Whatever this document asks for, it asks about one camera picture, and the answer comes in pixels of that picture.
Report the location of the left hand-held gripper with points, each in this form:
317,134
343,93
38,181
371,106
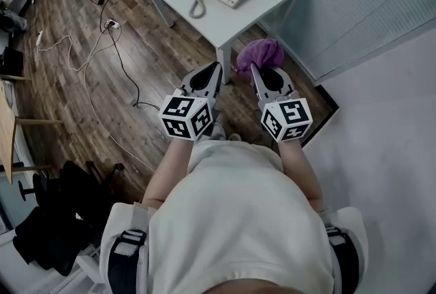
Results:
185,119

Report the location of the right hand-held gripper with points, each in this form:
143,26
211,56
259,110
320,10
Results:
286,119

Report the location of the person's white shirt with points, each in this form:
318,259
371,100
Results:
238,217

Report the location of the person's right forearm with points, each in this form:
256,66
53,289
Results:
299,173

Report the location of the wooden desk with legs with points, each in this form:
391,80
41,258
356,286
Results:
7,136

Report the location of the white power strip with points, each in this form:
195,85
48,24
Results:
112,24

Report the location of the white plug adapter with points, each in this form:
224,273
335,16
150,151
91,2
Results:
39,38

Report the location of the person's left forearm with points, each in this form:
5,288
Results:
168,173

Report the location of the white table leg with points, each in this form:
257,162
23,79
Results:
223,64
160,8

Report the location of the black office chair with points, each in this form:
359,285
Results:
64,217

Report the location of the purple cloth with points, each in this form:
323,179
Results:
260,54

